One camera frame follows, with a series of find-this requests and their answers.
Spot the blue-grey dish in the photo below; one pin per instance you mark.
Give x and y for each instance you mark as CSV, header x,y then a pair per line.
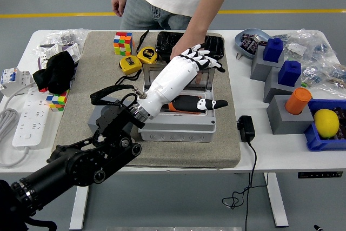
x,y
239,44

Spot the white table leg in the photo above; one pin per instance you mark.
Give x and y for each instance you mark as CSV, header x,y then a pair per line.
x,y
277,201
79,206

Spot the blue plastic bin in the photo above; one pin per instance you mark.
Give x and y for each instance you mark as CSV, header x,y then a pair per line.
x,y
319,144

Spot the dark packets stack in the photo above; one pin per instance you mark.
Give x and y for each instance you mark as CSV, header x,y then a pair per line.
x,y
341,114

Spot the person's right hand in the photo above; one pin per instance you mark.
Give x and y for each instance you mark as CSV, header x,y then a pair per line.
x,y
118,5

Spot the yellow tape measure round label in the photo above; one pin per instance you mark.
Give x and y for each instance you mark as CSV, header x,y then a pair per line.
x,y
147,55

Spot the grey electrical junction box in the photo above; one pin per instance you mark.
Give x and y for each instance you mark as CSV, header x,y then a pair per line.
x,y
175,135

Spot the small colourful puzzle cube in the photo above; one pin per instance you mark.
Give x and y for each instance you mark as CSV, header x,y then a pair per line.
x,y
56,102

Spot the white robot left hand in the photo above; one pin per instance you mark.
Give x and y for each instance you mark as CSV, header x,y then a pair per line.
x,y
173,79

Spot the small green connector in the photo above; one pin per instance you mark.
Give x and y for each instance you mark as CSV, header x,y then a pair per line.
x,y
304,84

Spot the small metal screws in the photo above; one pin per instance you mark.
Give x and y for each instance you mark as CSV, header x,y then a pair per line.
x,y
238,56

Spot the yellow lemon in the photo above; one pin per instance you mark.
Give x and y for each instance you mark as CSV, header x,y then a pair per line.
x,y
326,122

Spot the grey-brown fabric mat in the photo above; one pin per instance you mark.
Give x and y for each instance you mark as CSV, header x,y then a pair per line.
x,y
162,155

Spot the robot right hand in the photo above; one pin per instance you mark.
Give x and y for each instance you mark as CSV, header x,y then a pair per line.
x,y
318,227

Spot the blue battery block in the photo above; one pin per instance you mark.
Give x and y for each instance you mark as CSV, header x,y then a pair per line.
x,y
289,73
273,49

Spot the white purple packaged parts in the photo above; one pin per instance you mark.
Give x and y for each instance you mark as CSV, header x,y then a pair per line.
x,y
48,51

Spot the orange cylinder battery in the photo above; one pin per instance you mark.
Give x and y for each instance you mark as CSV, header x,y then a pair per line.
x,y
170,106
297,101

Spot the person's left hand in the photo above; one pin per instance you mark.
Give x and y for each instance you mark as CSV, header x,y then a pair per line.
x,y
186,43

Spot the grey holder block round hole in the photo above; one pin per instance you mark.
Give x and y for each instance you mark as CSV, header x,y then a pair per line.
x,y
93,121

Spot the white power strip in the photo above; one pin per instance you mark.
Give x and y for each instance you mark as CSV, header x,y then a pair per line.
x,y
29,122

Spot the dark printed snack packet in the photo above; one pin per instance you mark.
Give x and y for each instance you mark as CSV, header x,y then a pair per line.
x,y
246,36
250,45

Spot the person's left forearm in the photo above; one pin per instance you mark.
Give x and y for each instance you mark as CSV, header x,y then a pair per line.
x,y
205,12

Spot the white circuit breaker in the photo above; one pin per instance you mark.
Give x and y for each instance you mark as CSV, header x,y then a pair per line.
x,y
13,79

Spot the clear bag of small parts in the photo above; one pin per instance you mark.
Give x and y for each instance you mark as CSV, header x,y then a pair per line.
x,y
297,48
324,74
67,36

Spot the black plastic tray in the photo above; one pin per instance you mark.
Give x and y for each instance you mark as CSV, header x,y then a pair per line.
x,y
165,41

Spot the yellow tape measure square label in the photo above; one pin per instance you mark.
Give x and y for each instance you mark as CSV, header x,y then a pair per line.
x,y
130,64

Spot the black cloth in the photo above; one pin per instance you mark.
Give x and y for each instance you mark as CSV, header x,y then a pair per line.
x,y
58,71

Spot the large colourful puzzle cube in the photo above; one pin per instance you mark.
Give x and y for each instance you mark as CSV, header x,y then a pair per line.
x,y
123,43

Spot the black desk control panel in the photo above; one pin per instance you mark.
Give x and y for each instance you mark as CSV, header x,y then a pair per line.
x,y
320,175

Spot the brown silver small item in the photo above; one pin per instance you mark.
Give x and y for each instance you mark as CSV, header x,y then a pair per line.
x,y
260,39

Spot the black power adapter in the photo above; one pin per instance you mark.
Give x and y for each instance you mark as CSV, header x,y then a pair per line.
x,y
246,129

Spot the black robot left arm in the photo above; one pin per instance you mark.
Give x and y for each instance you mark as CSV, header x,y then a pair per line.
x,y
81,163

